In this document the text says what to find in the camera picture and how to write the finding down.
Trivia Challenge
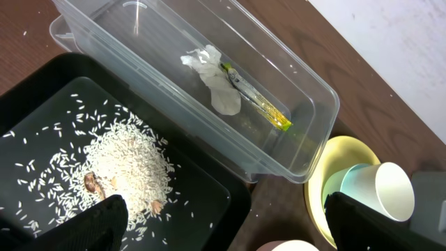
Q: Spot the clear plastic bin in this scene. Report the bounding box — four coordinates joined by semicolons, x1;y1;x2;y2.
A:
54;0;339;183

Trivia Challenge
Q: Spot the grey plastic dishwasher rack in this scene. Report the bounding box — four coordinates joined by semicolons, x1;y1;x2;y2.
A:
410;172;446;246

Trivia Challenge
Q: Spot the light blue bowl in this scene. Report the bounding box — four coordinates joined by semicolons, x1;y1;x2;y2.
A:
321;163;369;206

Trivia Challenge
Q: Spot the white tissue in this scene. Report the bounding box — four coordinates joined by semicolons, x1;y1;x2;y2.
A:
180;45;241;116

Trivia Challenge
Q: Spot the yellow green snack wrapper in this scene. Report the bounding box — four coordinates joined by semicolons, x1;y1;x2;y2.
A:
220;63;293;131

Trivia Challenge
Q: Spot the dark brown serving tray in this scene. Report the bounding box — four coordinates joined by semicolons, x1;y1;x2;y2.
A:
228;118;356;251

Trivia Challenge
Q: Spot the spilled rice pile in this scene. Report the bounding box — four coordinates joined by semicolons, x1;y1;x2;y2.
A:
0;93;214;251

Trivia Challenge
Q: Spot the white paper cup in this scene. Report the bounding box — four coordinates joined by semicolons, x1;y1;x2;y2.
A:
340;162;415;222

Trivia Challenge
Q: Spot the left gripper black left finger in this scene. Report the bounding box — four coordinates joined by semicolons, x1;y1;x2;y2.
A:
1;195;128;251

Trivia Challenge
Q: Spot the white bowl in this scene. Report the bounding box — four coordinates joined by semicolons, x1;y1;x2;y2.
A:
256;240;319;251

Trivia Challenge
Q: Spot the black tray bin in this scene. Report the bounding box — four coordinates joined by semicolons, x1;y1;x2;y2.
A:
1;53;251;250

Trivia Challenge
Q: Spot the yellow plate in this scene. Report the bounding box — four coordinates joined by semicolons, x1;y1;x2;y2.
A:
304;136;380;249

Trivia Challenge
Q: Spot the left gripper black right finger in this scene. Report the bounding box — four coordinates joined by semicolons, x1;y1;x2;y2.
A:
324;192;445;251

